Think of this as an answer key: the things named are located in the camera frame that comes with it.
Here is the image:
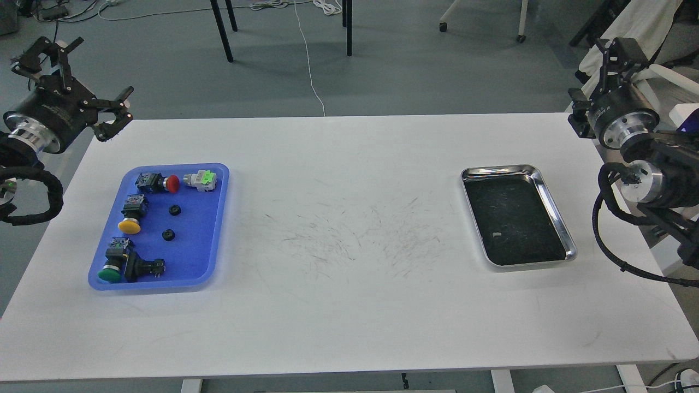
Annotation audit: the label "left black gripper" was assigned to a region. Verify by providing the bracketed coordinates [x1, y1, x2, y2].
[3, 36, 135, 155]

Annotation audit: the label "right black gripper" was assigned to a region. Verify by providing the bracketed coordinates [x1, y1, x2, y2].
[567, 38, 659, 150]

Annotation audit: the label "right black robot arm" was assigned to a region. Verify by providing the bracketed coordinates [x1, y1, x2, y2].
[567, 38, 698, 288]

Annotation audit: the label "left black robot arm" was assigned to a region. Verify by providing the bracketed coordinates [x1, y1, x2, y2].
[1, 37, 133, 226]

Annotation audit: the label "white chair with beige cloth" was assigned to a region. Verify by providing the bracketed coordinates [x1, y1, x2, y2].
[602, 1, 698, 131]

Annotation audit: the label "steel tray with black mat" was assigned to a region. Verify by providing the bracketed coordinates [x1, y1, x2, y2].
[461, 164, 578, 271]

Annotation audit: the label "blue plastic tray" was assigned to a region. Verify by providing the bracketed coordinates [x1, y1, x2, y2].
[88, 163, 230, 290]

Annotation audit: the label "black table legs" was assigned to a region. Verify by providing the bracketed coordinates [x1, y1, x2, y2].
[209, 1, 353, 63]

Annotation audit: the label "black floor cable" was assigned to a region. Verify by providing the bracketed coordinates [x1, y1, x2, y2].
[16, 0, 104, 61]

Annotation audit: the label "red push button switch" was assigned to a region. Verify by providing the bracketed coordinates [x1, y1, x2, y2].
[134, 172, 180, 194]

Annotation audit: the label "yellow push button switch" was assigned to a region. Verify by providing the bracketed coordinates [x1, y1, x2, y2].
[117, 194, 149, 235]

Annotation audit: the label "green grey switch module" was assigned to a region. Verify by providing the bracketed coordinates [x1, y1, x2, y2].
[183, 169, 217, 192]

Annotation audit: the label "green push button switch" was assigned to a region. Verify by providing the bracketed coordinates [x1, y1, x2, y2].
[97, 237, 133, 283]

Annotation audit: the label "black switch module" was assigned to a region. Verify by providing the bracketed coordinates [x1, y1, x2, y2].
[124, 252, 166, 283]

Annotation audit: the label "white cable on floor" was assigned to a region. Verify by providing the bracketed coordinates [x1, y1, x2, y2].
[98, 0, 343, 117]

